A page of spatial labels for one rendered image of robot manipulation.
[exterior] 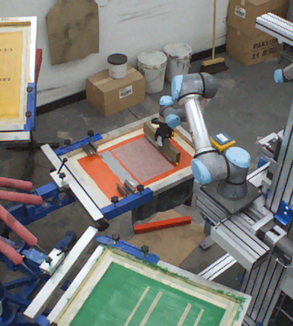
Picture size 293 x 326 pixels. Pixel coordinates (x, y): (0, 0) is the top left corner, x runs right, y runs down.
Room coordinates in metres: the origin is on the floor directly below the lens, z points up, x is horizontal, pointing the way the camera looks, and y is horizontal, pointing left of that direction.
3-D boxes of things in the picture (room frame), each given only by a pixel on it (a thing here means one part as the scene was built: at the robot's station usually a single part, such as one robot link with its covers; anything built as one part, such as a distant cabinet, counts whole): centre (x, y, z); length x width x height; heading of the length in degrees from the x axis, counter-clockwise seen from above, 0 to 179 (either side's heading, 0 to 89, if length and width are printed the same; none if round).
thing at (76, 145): (2.23, 0.39, 0.97); 0.30 x 0.05 x 0.07; 124
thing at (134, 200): (1.77, 0.08, 0.97); 0.30 x 0.05 x 0.07; 124
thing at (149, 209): (2.01, -0.11, 0.79); 0.46 x 0.09 x 0.33; 124
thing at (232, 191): (1.61, -0.43, 1.31); 0.15 x 0.15 x 0.10
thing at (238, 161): (1.61, -0.43, 1.42); 0.13 x 0.12 x 0.14; 105
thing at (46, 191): (1.82, 0.50, 1.02); 0.17 x 0.06 x 0.05; 124
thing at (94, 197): (2.13, 0.03, 0.97); 0.79 x 0.58 x 0.04; 124
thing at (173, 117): (2.13, -0.17, 1.29); 0.11 x 0.11 x 0.08; 15
